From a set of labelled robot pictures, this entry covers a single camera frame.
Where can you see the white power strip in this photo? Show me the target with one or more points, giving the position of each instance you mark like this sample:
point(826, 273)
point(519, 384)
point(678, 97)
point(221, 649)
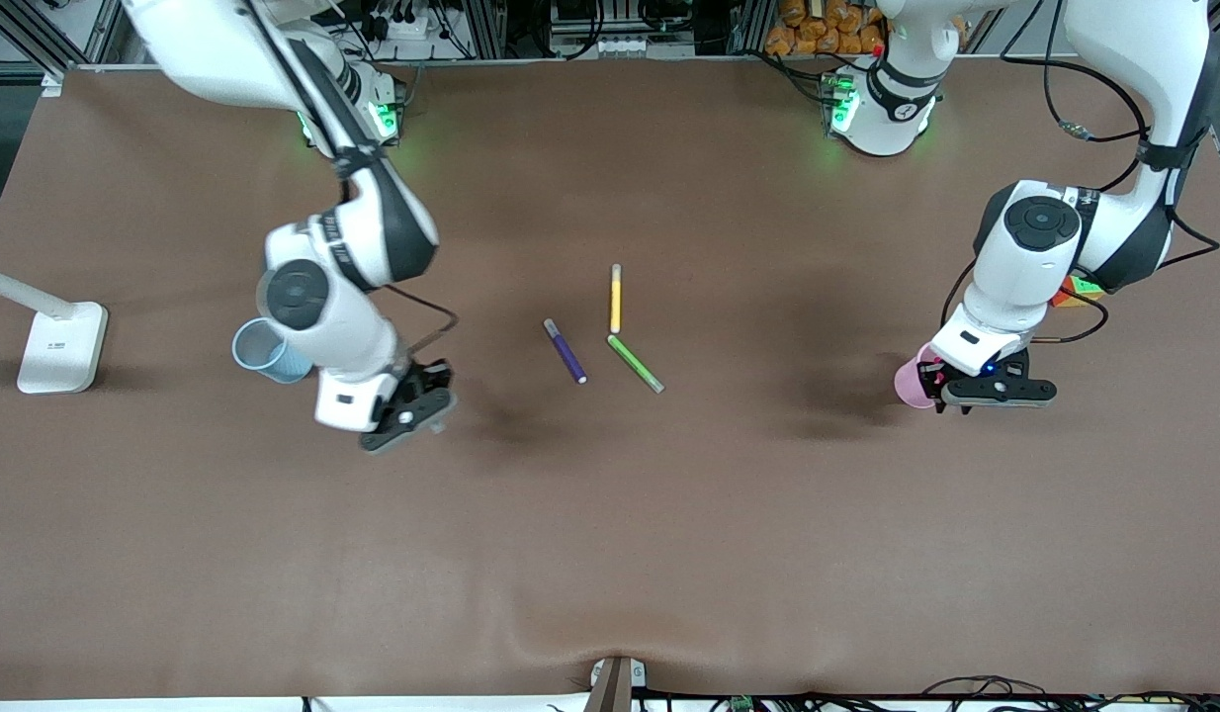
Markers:
point(402, 25)

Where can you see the brown table mat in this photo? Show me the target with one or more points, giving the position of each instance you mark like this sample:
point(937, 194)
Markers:
point(610, 544)

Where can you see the light blue plastic cup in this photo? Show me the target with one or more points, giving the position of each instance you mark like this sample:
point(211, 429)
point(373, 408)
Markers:
point(259, 351)

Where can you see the white connector strip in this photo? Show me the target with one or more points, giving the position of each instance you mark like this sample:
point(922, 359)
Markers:
point(630, 45)

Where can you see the yellow marker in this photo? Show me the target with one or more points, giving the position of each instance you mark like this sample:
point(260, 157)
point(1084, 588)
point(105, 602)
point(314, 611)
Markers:
point(616, 302)

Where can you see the pink plastic cup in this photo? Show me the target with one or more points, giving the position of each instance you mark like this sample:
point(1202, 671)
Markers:
point(909, 381)

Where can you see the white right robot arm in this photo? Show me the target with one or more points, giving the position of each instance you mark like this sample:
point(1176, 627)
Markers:
point(304, 297)

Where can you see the colourful puzzle cube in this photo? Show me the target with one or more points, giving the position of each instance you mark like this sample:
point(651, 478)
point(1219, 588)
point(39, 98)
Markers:
point(1083, 290)

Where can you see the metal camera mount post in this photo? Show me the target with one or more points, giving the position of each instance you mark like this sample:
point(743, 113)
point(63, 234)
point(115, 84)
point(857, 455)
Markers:
point(615, 684)

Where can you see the green marker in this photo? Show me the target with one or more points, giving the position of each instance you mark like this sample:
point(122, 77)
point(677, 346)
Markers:
point(635, 363)

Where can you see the white lamp stand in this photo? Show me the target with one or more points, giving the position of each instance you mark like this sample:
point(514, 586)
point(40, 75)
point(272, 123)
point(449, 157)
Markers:
point(61, 346)

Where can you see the orange snack bag pile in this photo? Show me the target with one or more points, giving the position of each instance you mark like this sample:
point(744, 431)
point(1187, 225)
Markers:
point(818, 30)

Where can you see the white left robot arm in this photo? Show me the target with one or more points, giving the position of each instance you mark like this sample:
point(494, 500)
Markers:
point(1035, 227)

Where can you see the purple marker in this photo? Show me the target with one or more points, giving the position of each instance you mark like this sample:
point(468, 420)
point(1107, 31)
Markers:
point(566, 352)

